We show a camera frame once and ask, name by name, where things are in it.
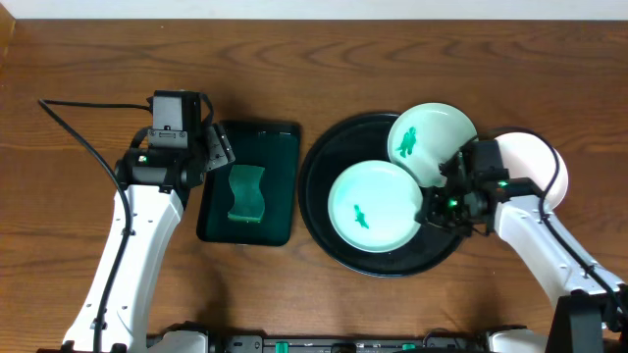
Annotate green wavy sponge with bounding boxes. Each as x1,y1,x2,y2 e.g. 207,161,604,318
228,165,266,223

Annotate white plate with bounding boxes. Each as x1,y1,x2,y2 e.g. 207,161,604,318
496,132,569,209

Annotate pale green plate bottom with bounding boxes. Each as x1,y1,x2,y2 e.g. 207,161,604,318
327,160,423,253

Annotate pale green plate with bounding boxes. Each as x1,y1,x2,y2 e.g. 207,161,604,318
387,103,477,187
327,160,423,253

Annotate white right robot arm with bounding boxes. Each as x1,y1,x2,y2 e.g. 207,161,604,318
414,132,627,352

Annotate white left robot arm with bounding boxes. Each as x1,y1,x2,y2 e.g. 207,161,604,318
38,90,235,352

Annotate black rectangular tray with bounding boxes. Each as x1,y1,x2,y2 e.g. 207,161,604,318
196,121,301,247

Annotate black round tray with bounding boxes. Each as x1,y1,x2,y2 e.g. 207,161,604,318
298,112,472,277

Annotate pale green plate top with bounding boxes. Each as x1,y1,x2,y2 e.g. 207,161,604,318
387,103,477,187

